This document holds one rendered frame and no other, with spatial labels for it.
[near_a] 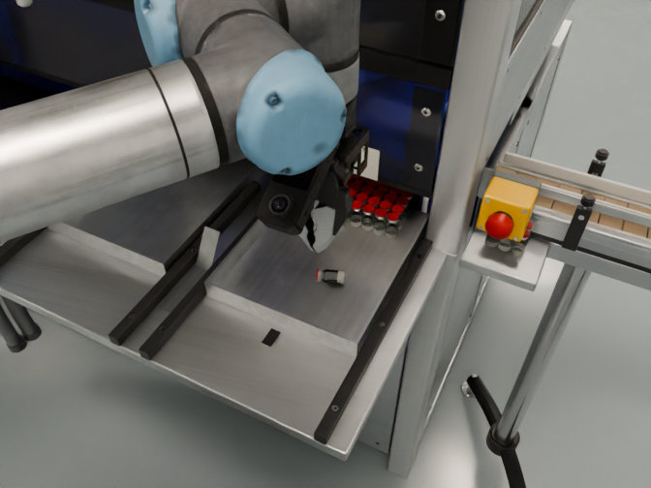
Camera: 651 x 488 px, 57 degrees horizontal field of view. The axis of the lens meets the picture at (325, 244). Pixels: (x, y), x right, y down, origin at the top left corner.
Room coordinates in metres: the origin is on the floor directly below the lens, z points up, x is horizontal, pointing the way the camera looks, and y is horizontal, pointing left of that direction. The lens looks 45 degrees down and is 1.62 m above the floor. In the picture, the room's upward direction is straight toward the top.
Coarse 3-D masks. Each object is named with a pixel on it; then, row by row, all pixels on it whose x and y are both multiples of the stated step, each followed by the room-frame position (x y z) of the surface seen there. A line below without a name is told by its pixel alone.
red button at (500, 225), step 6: (492, 216) 0.66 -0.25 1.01; (498, 216) 0.66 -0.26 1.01; (504, 216) 0.66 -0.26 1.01; (486, 222) 0.66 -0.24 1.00; (492, 222) 0.65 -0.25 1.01; (498, 222) 0.65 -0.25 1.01; (504, 222) 0.65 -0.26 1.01; (510, 222) 0.65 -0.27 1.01; (486, 228) 0.65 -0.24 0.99; (492, 228) 0.65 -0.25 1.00; (498, 228) 0.64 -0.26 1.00; (504, 228) 0.64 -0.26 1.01; (510, 228) 0.64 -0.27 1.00; (492, 234) 0.65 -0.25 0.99; (498, 234) 0.64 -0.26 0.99; (504, 234) 0.64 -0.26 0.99; (510, 234) 0.64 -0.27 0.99
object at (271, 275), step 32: (256, 224) 0.75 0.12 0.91; (416, 224) 0.78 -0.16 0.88; (256, 256) 0.70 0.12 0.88; (288, 256) 0.70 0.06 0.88; (320, 256) 0.70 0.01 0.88; (352, 256) 0.70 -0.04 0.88; (384, 256) 0.70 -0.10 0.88; (224, 288) 0.60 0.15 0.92; (256, 288) 0.63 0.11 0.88; (288, 288) 0.63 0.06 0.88; (320, 288) 0.63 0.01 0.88; (352, 288) 0.63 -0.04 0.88; (384, 288) 0.63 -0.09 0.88; (288, 320) 0.55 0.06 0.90; (320, 320) 0.57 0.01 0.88; (352, 320) 0.57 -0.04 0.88; (352, 352) 0.50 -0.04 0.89
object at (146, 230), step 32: (160, 192) 0.87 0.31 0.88; (192, 192) 0.87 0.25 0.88; (224, 192) 0.87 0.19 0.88; (64, 224) 0.75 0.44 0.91; (96, 224) 0.78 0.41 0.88; (128, 224) 0.78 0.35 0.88; (160, 224) 0.78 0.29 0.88; (192, 224) 0.78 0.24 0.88; (128, 256) 0.69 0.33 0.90; (160, 256) 0.70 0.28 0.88
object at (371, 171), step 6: (372, 150) 0.77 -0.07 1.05; (378, 150) 0.77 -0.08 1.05; (372, 156) 0.77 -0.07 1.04; (378, 156) 0.77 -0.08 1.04; (372, 162) 0.77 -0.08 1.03; (378, 162) 0.77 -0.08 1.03; (366, 168) 0.78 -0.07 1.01; (372, 168) 0.77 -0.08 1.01; (378, 168) 0.77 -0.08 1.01; (360, 174) 0.78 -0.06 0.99; (366, 174) 0.78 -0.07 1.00; (372, 174) 0.77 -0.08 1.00
